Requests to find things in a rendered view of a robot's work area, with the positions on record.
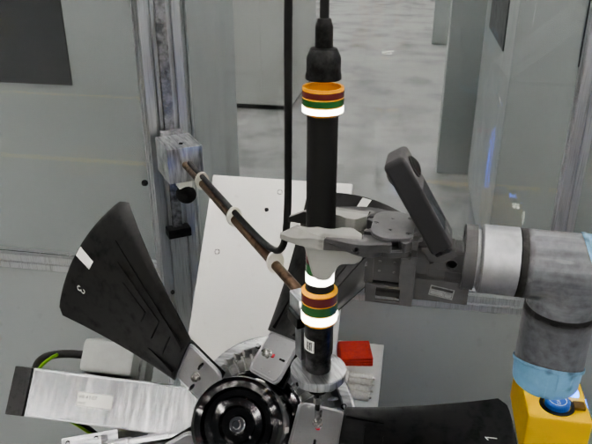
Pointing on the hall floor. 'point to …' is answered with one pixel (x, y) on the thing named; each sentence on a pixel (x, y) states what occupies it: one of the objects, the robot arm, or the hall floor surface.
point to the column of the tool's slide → (148, 65)
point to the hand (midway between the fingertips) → (296, 222)
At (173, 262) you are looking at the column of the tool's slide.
